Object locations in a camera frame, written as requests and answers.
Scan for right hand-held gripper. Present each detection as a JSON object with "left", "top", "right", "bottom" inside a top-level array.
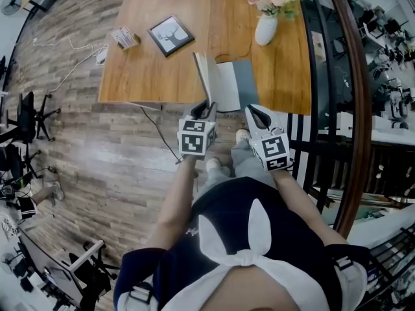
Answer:
[{"left": 244, "top": 104, "right": 291, "bottom": 173}]

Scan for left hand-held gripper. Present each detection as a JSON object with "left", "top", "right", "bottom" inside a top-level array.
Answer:
[{"left": 177, "top": 100, "right": 218, "bottom": 159}]

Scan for grey notebook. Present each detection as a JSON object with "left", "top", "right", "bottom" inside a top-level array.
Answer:
[{"left": 193, "top": 51, "right": 261, "bottom": 113}]

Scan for person's left forearm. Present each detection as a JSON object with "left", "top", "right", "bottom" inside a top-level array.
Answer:
[{"left": 147, "top": 155, "right": 199, "bottom": 251}]

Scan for person's right forearm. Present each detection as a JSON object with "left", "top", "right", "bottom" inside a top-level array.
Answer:
[{"left": 274, "top": 169, "right": 350, "bottom": 248}]

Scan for person's right white shoe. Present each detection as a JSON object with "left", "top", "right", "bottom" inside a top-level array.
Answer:
[{"left": 235, "top": 128, "right": 252, "bottom": 146}]

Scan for person's grey trousers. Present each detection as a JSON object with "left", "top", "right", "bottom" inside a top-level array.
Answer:
[{"left": 194, "top": 139, "right": 277, "bottom": 204}]

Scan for white table leg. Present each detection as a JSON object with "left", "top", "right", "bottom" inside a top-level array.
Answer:
[{"left": 124, "top": 101, "right": 163, "bottom": 111}]

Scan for black metal railing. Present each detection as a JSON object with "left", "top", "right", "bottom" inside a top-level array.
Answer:
[
  {"left": 366, "top": 222, "right": 415, "bottom": 298},
  {"left": 288, "top": 0, "right": 364, "bottom": 214}
]

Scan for white ribbed vase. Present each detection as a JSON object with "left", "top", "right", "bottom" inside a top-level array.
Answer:
[{"left": 254, "top": 13, "right": 279, "bottom": 47}]

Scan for person's navy and white top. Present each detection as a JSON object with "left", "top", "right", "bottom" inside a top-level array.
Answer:
[{"left": 113, "top": 176, "right": 371, "bottom": 311}]

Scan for curved wooden handrail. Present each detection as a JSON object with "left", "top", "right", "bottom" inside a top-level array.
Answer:
[{"left": 324, "top": 0, "right": 374, "bottom": 240}]

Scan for wooden card holder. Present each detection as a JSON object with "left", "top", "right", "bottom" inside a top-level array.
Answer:
[{"left": 110, "top": 26, "right": 142, "bottom": 51}]

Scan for white power strip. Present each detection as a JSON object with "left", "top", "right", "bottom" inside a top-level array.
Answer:
[{"left": 95, "top": 43, "right": 110, "bottom": 66}]

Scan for white and black robot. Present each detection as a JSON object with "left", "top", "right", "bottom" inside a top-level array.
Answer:
[{"left": 387, "top": 79, "right": 414, "bottom": 131}]

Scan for black office chair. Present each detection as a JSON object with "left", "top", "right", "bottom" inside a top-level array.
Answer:
[
  {"left": 16, "top": 91, "right": 62, "bottom": 143},
  {"left": 67, "top": 240, "right": 119, "bottom": 308},
  {"left": 0, "top": 141, "right": 43, "bottom": 188}
]

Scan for grey desk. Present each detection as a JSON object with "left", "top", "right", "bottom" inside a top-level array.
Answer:
[{"left": 18, "top": 228, "right": 86, "bottom": 308}]

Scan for black standing fan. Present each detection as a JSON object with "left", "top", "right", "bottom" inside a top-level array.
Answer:
[{"left": 0, "top": 0, "right": 23, "bottom": 16}]

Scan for black floor cable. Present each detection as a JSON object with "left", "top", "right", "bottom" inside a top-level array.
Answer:
[{"left": 139, "top": 105, "right": 184, "bottom": 165}]

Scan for thin cord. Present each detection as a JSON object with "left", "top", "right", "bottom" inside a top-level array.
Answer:
[{"left": 213, "top": 42, "right": 252, "bottom": 64}]

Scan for black deer picture frame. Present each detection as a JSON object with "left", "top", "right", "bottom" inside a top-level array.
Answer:
[{"left": 147, "top": 14, "right": 196, "bottom": 59}]

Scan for white floor cable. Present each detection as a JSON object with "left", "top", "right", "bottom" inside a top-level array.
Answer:
[{"left": 32, "top": 37, "right": 110, "bottom": 94}]

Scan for grey buckle strap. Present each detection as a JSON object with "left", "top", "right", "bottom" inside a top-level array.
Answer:
[
  {"left": 333, "top": 256, "right": 355, "bottom": 272},
  {"left": 127, "top": 281, "right": 155, "bottom": 306}
]

